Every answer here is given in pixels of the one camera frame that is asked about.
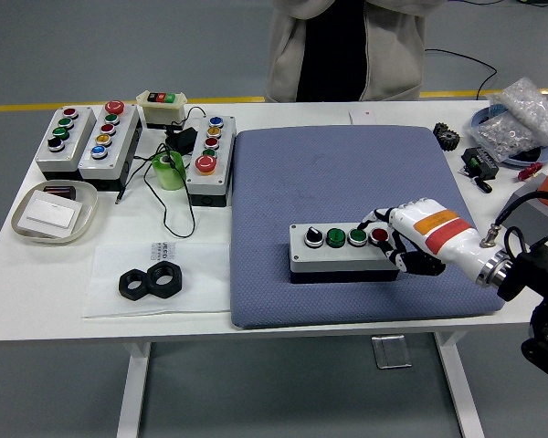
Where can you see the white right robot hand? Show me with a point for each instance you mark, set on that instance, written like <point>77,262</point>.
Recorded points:
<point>438,232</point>

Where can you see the grey four-button selector box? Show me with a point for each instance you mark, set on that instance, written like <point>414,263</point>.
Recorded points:
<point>329,260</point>

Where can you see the grey five-button mushroom box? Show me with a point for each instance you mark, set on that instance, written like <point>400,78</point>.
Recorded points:
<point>224,155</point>

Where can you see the grey six-button mushroom box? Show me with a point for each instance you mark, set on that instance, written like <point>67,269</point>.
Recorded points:
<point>119,146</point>

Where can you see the grey four-button control box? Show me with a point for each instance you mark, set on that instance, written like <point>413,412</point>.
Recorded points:
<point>80,132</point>

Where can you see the small black connector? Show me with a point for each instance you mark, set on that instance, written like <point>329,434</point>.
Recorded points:
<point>484,186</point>

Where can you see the black terminal block module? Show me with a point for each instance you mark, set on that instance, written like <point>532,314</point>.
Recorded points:
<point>481,160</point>

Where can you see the black metal gear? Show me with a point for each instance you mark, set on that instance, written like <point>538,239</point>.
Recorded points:
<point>446,137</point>

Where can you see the grey block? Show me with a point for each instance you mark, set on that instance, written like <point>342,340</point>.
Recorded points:
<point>534,214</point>

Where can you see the small red clip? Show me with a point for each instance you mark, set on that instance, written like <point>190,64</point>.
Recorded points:
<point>527,172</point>

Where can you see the clear bag of washers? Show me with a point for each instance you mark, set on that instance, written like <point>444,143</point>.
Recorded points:
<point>502,134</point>

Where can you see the blue-grey fabric mat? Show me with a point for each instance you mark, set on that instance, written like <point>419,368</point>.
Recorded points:
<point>324,182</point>

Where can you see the metal floor socket plate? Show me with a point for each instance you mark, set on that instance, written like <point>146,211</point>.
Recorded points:
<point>392,351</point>

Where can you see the bubble wrap bag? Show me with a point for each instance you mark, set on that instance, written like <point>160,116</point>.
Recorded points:
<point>525,102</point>

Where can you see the white right table leg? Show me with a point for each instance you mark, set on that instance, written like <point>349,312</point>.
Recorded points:
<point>459,388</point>

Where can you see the white table leg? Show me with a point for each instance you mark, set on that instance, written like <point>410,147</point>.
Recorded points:
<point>459,388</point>
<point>132,388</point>

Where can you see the person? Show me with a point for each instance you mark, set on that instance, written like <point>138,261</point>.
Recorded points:
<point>393,55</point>

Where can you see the clear printed plastic bag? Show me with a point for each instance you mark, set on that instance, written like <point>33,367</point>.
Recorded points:
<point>201,283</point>

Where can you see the large black hex nut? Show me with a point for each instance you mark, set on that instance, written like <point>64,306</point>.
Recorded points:
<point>173,287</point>

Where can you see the black power adapter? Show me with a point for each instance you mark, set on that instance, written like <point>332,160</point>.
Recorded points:
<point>182,139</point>

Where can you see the green tape roll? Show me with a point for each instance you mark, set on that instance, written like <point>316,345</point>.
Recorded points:
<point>169,178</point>

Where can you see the small black hex nut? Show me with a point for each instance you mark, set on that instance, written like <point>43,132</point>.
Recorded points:
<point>125,292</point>

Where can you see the white left table leg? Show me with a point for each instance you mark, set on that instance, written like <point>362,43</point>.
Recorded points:
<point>132,388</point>

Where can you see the beige shallow tray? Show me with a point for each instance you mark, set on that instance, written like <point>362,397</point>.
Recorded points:
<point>89,201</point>

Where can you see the brown small block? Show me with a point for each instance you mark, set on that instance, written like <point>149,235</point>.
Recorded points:
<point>61,189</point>

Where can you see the yellow floor tape line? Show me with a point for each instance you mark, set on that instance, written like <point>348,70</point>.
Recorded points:
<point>27,108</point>

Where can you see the cream three-button switch box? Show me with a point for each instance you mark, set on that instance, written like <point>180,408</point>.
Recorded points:
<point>162,109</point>

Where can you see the white wall switch plate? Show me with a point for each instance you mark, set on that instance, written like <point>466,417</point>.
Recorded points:
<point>50,214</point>

